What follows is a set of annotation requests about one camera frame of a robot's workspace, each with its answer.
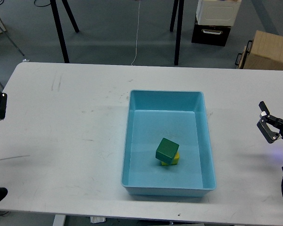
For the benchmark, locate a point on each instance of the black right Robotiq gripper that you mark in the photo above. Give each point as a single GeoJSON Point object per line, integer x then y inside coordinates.
{"type": "Point", "coordinates": [270, 126]}

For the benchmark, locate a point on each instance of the yellow wooden cube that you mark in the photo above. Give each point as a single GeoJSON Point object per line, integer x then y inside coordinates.
{"type": "Point", "coordinates": [174, 161]}

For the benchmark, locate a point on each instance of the green wooden cube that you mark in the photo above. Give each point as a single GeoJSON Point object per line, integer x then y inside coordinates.
{"type": "Point", "coordinates": [166, 151]}

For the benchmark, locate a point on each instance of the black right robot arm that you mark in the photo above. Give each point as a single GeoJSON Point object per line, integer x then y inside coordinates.
{"type": "Point", "coordinates": [268, 161]}

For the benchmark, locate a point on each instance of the black drawer box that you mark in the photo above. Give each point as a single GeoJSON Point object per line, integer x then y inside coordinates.
{"type": "Point", "coordinates": [210, 34]}

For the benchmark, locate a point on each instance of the white storage box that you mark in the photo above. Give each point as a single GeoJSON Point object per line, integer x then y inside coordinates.
{"type": "Point", "coordinates": [217, 12]}

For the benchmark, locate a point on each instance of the light wooden cabinet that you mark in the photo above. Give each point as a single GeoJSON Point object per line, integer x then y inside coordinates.
{"type": "Point", "coordinates": [263, 52]}

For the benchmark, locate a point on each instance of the light blue plastic bin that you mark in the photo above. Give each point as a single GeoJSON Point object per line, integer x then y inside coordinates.
{"type": "Point", "coordinates": [179, 116]}

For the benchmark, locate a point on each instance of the black table legs left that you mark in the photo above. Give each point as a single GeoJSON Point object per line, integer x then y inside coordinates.
{"type": "Point", "coordinates": [57, 21]}

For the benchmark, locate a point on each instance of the black table legs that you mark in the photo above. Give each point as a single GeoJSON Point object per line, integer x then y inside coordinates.
{"type": "Point", "coordinates": [177, 14]}
{"type": "Point", "coordinates": [57, 21]}

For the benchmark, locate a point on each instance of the black table legs right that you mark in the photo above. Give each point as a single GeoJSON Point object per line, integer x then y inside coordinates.
{"type": "Point", "coordinates": [177, 14]}

